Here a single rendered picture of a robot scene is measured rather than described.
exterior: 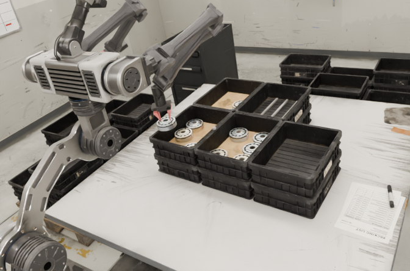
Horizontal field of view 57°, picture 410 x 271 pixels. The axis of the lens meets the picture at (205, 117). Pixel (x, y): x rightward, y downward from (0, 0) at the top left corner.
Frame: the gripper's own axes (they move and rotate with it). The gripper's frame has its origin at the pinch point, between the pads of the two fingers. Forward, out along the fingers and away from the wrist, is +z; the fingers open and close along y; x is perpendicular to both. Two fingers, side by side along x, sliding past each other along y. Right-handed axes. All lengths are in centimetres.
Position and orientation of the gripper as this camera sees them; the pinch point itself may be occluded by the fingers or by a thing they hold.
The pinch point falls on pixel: (165, 119)
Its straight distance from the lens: 200.6
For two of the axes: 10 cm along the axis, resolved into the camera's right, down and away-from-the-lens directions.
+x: 0.4, 4.7, -8.8
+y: -9.8, 1.9, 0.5
